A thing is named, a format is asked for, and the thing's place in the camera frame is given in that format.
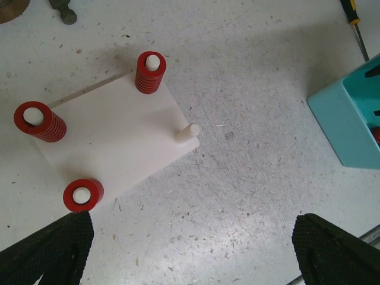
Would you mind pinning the small black yellow screwdriver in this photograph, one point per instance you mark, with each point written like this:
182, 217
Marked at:
350, 10

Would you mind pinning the claw hammer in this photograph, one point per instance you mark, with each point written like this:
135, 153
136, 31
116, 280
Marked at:
68, 16

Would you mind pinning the brown tape roll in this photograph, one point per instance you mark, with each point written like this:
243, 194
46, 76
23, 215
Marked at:
11, 9

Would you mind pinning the red spring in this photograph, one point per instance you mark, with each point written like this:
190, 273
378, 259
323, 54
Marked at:
83, 195
151, 67
38, 120
376, 134

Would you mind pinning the white peg board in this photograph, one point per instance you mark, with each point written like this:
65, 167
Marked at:
117, 135

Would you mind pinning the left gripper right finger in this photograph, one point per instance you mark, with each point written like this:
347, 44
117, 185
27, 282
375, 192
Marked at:
327, 254

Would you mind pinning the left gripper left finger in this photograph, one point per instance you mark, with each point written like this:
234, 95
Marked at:
56, 254

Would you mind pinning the teal plastic tray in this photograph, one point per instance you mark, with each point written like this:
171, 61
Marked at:
345, 110

